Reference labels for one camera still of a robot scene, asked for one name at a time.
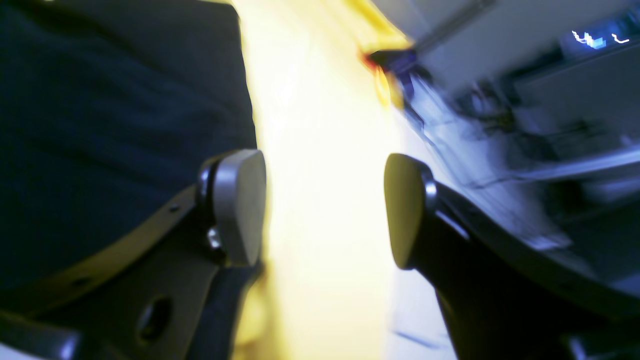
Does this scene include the black T-shirt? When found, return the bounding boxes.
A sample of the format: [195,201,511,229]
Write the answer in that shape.
[0,0,257,291]

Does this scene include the yellow table cloth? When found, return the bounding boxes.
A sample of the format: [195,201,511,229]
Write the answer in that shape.
[232,0,408,360]

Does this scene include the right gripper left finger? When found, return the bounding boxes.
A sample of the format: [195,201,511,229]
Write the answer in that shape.
[1,149,266,360]

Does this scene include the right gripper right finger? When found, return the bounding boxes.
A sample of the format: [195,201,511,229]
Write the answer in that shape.
[384,153,639,360]

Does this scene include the red blue table clamp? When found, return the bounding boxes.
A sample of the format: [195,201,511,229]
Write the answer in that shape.
[361,48,432,111]

